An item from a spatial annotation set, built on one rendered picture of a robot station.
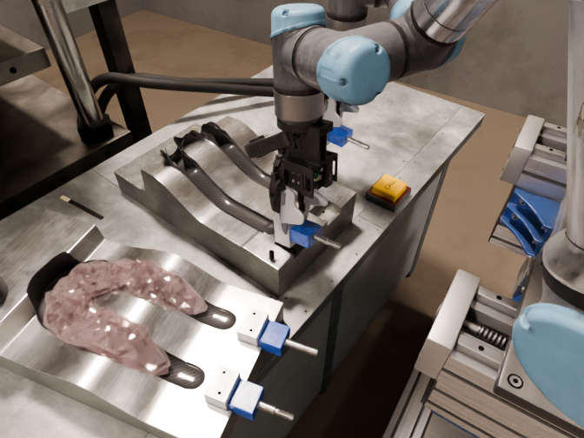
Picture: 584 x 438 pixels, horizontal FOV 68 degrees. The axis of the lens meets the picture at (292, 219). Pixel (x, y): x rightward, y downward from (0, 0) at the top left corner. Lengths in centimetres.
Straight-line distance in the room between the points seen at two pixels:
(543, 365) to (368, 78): 34
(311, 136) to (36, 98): 115
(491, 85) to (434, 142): 186
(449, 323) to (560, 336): 29
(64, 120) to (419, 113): 106
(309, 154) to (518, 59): 244
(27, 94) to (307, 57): 125
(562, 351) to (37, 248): 80
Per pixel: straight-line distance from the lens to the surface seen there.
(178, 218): 95
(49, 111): 155
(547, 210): 99
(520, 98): 311
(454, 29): 58
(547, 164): 98
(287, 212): 73
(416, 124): 133
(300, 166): 67
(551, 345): 37
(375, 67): 53
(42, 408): 85
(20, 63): 127
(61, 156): 133
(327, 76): 53
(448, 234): 216
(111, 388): 72
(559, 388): 40
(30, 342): 83
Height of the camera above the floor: 150
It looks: 46 degrees down
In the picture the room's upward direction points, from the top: straight up
